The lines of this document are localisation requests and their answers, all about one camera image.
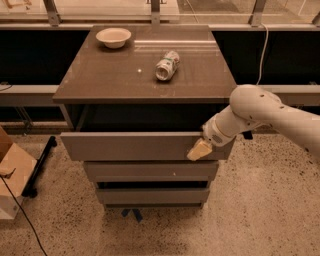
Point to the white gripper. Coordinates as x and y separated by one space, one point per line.
213 134

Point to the grey top drawer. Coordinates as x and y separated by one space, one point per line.
138 132

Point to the grey drawer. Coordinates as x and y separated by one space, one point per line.
138 132
152 196
151 171

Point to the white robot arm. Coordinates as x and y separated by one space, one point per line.
250 107

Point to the grey drawer cabinet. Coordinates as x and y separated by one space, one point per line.
102 76

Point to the grey bottom drawer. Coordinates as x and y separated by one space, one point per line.
152 196

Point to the grey middle drawer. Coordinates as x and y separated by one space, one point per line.
151 171

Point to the crushed white can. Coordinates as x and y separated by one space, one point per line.
167 66

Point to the blue tape cross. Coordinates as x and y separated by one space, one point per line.
136 213

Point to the white paper bowl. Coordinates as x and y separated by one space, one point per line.
113 38

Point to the black wheeled stand leg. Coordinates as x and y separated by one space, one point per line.
30 190

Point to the cardboard box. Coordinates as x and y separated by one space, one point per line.
16 167

